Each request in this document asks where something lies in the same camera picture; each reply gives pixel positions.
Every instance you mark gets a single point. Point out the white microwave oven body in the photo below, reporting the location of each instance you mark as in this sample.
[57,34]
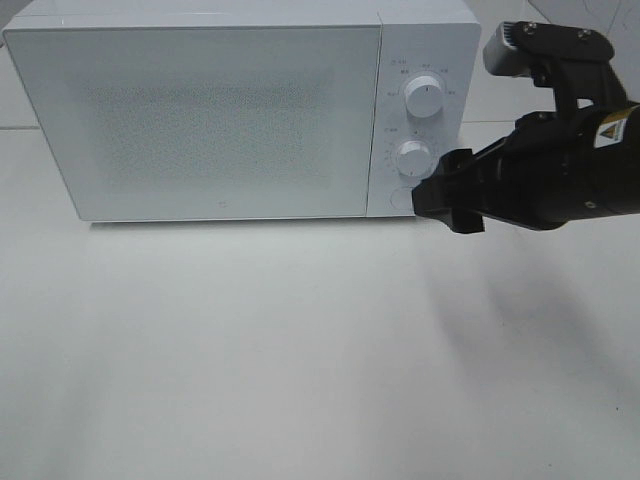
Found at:
[415,36]

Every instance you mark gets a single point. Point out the round white door button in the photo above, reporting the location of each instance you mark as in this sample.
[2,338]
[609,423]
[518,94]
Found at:
[401,199]

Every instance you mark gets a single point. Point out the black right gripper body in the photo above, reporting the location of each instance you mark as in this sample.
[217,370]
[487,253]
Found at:
[537,177]

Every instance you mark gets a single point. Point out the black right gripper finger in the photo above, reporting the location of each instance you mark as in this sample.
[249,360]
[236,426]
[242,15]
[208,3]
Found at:
[431,199]
[453,165]

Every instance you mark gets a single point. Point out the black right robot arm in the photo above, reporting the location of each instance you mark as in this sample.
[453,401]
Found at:
[614,164]

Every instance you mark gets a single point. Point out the white microwave door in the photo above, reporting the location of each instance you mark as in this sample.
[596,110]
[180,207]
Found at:
[199,124]

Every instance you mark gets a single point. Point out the white timer knob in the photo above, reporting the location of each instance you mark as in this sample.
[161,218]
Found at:
[415,159]

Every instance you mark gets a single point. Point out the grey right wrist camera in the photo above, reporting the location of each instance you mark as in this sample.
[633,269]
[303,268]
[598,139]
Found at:
[573,62]

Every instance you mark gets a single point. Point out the upper white power knob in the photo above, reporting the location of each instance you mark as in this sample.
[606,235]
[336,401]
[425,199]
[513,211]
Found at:
[424,95]

